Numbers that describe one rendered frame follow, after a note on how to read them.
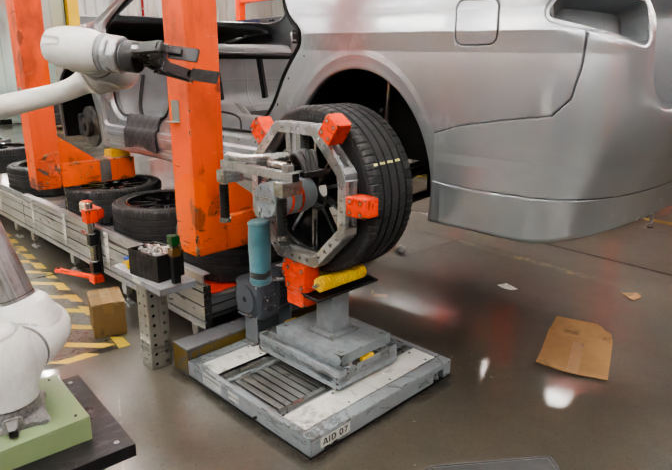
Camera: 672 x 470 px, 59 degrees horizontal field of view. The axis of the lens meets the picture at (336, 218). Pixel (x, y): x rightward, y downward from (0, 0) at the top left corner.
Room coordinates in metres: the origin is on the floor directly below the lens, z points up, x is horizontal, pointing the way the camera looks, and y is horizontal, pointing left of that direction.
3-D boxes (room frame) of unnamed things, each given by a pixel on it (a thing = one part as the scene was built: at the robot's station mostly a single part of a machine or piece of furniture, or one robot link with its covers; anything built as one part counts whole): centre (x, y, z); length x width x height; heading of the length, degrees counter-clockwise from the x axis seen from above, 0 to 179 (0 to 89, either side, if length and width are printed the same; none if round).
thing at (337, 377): (2.38, 0.04, 0.13); 0.50 x 0.36 x 0.10; 45
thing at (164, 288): (2.44, 0.80, 0.44); 0.43 x 0.17 x 0.03; 45
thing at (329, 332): (2.35, 0.01, 0.32); 0.40 x 0.30 x 0.28; 45
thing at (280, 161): (2.07, 0.15, 1.03); 0.19 x 0.18 x 0.11; 135
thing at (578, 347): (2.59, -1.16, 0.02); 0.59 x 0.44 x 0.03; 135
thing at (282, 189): (1.96, 0.16, 0.93); 0.09 x 0.05 x 0.05; 135
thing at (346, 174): (2.23, 0.14, 0.85); 0.54 x 0.07 x 0.54; 45
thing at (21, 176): (5.05, 2.46, 0.39); 0.66 x 0.66 x 0.24
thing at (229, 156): (2.21, 0.29, 1.03); 0.19 x 0.18 x 0.11; 135
